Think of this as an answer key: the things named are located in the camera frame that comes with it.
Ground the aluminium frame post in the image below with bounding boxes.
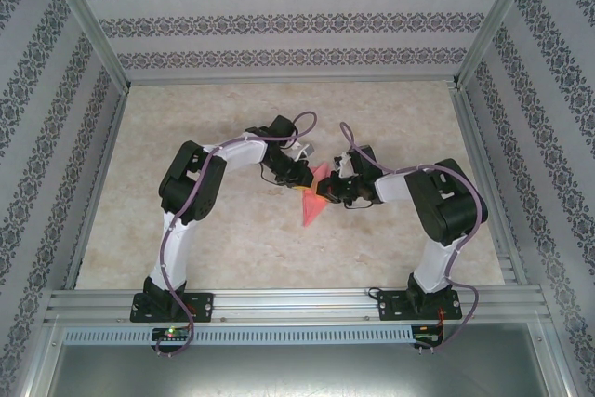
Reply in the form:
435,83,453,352
453,0,557,91
39,0,131,91
11,320,64,397
541,320,589,397

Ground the left silver white camera mount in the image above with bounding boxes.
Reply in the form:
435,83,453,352
288,143,317,160

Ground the right silver white camera mount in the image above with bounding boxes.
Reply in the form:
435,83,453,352
332,152,353,179

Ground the grey sheet metal panel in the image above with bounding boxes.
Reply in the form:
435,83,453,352
46,344,571,397

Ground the aluminium side rail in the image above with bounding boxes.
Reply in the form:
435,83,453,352
62,87,131,291
448,83,531,289

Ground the silver white camera mount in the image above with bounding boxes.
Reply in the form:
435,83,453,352
288,143,317,160
332,152,353,179

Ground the long aluminium mounting rail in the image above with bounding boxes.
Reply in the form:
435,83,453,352
44,287,545,324

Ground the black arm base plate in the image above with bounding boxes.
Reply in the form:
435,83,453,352
378,289,461,323
129,292,215,324

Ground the purple cable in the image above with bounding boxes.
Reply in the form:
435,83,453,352
155,111,321,356
339,121,483,351

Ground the slotted grey cable duct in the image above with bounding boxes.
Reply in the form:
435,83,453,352
62,324,415,345

